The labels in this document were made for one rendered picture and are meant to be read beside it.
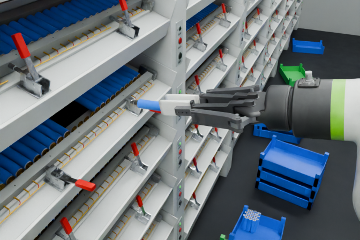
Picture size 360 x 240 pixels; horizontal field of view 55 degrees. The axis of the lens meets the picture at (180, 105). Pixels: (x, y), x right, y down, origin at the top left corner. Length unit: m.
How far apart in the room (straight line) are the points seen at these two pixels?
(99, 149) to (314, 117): 0.42
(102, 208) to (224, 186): 1.20
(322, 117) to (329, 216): 1.46
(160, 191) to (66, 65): 0.64
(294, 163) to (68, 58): 1.51
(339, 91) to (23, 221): 0.52
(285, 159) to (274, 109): 1.42
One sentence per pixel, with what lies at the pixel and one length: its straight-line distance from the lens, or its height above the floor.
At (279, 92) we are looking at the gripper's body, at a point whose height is 1.11.
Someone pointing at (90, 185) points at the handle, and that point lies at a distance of 0.62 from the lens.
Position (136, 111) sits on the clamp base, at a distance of 0.82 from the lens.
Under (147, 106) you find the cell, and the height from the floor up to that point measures 1.03.
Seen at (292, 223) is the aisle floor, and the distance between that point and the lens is 1.87.
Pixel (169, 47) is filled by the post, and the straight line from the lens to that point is 0.90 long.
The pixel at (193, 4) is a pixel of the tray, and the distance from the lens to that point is 1.01.
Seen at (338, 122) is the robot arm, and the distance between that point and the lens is 0.53.
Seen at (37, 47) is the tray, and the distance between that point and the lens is 0.62.
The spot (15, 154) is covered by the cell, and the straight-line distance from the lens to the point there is 0.68.
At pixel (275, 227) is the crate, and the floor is 0.01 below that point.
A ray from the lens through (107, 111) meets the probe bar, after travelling 0.78.
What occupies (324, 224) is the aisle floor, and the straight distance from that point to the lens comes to 1.92.
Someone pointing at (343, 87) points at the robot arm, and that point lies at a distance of 0.54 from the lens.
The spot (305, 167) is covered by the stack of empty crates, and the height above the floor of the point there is 0.16.
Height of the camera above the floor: 1.37
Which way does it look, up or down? 31 degrees down
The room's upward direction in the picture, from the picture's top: straight up
